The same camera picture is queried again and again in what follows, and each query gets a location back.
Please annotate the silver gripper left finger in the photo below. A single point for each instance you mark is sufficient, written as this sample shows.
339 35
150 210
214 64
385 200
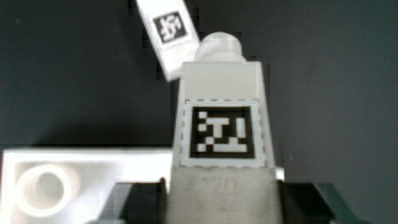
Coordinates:
136 203

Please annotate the white square tabletop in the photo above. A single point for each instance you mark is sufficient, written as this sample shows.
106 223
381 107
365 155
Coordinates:
67 185

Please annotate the white table leg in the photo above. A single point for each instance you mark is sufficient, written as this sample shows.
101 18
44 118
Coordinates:
172 32
225 191

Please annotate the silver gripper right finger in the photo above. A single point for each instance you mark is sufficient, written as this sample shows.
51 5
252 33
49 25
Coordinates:
314 204

